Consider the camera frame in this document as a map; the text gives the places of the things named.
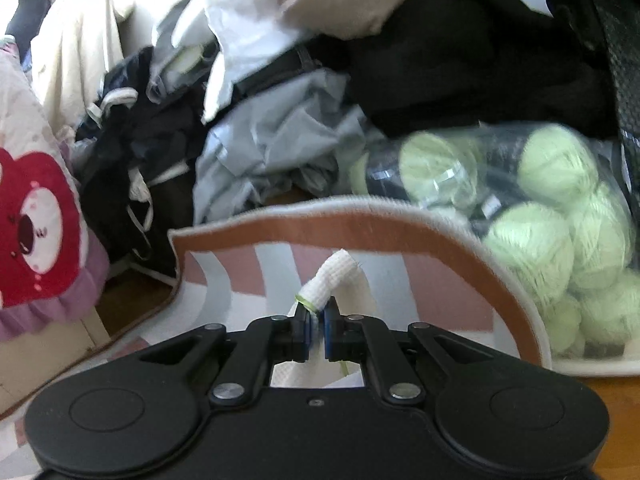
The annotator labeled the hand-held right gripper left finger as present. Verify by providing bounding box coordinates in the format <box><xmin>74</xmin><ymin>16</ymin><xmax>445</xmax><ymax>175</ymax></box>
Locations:
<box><xmin>140</xmin><ymin>305</ymin><xmax>317</xmax><ymax>408</ymax></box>

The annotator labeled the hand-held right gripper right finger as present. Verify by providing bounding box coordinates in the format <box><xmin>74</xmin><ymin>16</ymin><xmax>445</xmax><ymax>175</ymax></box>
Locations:
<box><xmin>324</xmin><ymin>299</ymin><xmax>493</xmax><ymax>405</ymax></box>

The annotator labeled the cream knit cardigan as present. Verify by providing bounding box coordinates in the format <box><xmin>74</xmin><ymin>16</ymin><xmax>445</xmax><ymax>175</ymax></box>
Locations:
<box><xmin>270</xmin><ymin>249</ymin><xmax>371</xmax><ymax>391</ymax></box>

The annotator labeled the pile of clothes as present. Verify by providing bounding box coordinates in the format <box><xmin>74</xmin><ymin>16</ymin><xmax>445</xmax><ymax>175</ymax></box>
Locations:
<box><xmin>0</xmin><ymin>0</ymin><xmax>640</xmax><ymax>281</ymax></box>

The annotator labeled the checkered rug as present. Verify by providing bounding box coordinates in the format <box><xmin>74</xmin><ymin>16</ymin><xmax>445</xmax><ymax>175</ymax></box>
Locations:
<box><xmin>0</xmin><ymin>196</ymin><xmax>555</xmax><ymax>461</ymax></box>

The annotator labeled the bag of green yarn balls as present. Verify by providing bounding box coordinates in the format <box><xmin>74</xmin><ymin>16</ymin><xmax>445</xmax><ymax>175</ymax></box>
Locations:
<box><xmin>347</xmin><ymin>122</ymin><xmax>640</xmax><ymax>376</ymax></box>

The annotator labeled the beige bed base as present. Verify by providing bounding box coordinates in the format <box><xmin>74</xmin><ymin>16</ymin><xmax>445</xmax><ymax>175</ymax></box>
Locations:
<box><xmin>0</xmin><ymin>302</ymin><xmax>113</xmax><ymax>418</ymax></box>

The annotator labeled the quilted bear print bedspread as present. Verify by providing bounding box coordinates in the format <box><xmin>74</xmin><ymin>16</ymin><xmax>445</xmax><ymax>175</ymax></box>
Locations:
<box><xmin>0</xmin><ymin>35</ymin><xmax>112</xmax><ymax>343</ymax></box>

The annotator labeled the black mesh bag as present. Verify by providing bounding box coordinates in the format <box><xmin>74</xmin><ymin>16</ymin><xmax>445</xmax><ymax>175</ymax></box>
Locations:
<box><xmin>592</xmin><ymin>0</ymin><xmax>640</xmax><ymax>161</ymax></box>

